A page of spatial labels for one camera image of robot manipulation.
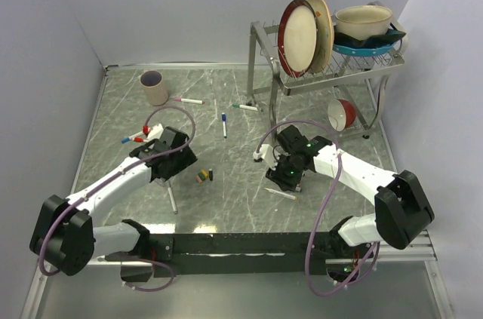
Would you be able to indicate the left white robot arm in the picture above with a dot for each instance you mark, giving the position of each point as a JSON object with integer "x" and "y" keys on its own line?
{"x": 68, "y": 233}

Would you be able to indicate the yellow cap marker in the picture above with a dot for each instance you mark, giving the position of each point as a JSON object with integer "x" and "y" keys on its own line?
{"x": 281, "y": 194}

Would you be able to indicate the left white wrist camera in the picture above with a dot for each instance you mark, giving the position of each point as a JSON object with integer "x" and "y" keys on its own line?
{"x": 153, "y": 132}

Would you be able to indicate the beige plate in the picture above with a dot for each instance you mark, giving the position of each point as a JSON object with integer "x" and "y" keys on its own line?
{"x": 325, "y": 36}

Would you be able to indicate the beige ceramic bowl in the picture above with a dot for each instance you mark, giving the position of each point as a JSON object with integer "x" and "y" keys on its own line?
{"x": 363, "y": 21}

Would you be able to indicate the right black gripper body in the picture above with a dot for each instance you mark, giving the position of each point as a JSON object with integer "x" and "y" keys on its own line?
{"x": 287, "y": 173}

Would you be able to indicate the blue cap marker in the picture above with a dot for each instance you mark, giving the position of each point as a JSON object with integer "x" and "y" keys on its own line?
{"x": 224, "y": 125}

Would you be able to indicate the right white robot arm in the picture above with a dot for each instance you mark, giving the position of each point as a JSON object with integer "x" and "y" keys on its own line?
{"x": 401, "y": 208}

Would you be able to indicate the black base frame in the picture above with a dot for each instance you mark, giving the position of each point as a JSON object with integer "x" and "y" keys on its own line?
{"x": 218, "y": 253}

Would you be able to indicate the red white bowl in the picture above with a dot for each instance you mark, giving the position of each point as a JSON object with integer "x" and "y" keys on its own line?
{"x": 341, "y": 114}

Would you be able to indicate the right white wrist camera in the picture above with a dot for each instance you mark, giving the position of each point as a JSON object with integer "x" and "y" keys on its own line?
{"x": 268, "y": 154}

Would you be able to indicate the green cap marker near rack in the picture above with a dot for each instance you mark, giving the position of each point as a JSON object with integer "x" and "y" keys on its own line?
{"x": 245, "y": 107}

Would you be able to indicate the red rimmed white plate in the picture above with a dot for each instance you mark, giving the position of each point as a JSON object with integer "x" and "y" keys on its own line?
{"x": 297, "y": 38}

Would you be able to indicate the dark blue cloth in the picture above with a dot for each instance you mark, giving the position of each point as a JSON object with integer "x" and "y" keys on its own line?
{"x": 368, "y": 37}

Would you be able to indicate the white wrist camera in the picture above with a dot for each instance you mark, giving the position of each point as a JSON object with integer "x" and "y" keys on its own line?
{"x": 153, "y": 132}
{"x": 268, "y": 154}

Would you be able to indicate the beige cylindrical cup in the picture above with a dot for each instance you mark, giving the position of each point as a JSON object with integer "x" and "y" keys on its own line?
{"x": 153, "y": 86}

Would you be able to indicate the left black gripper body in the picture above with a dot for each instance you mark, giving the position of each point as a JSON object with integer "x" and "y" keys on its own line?
{"x": 180, "y": 160}

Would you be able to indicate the steel dish rack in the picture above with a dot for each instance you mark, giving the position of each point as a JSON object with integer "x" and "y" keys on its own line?
{"x": 341, "y": 70}

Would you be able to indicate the blue baking dish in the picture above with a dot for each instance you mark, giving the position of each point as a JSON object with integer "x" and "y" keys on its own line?
{"x": 362, "y": 52}

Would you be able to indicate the pink cap marker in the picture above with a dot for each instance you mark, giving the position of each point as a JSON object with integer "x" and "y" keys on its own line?
{"x": 191, "y": 101}

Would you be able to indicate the grey marker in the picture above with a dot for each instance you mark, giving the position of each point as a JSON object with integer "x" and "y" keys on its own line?
{"x": 172, "y": 198}

